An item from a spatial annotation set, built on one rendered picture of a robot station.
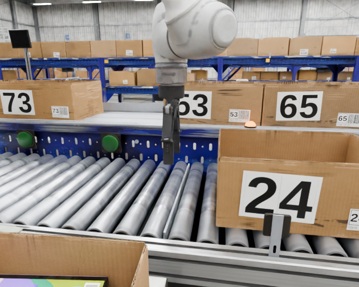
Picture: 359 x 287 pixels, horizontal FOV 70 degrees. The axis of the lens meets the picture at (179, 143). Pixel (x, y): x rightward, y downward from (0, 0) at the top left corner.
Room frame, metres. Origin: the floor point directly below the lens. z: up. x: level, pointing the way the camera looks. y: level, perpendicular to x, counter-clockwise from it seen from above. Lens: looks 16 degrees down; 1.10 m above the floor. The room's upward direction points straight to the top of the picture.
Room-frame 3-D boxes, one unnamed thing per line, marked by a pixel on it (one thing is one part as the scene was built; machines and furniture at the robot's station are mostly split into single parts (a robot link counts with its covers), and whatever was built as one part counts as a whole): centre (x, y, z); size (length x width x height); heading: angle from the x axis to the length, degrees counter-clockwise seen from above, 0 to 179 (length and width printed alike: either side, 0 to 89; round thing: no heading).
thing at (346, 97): (1.11, -0.54, 0.96); 0.39 x 0.29 x 0.17; 81
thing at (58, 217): (0.78, 0.29, 0.72); 0.52 x 0.05 x 0.05; 171
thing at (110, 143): (1.02, 0.29, 0.81); 0.07 x 0.01 x 0.07; 81
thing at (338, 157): (0.64, -0.30, 0.83); 0.39 x 0.29 x 0.17; 81
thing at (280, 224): (0.44, -0.19, 0.78); 0.05 x 0.01 x 0.11; 81
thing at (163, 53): (0.75, 0.02, 1.20); 0.13 x 0.11 x 0.16; 29
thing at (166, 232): (0.74, 0.00, 0.70); 0.46 x 0.01 x 0.09; 171
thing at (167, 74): (0.76, 0.02, 1.09); 0.09 x 0.09 x 0.06
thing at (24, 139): (1.08, 0.67, 0.81); 0.07 x 0.01 x 0.07; 81
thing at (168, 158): (0.71, 0.03, 0.87); 0.03 x 0.01 x 0.07; 81
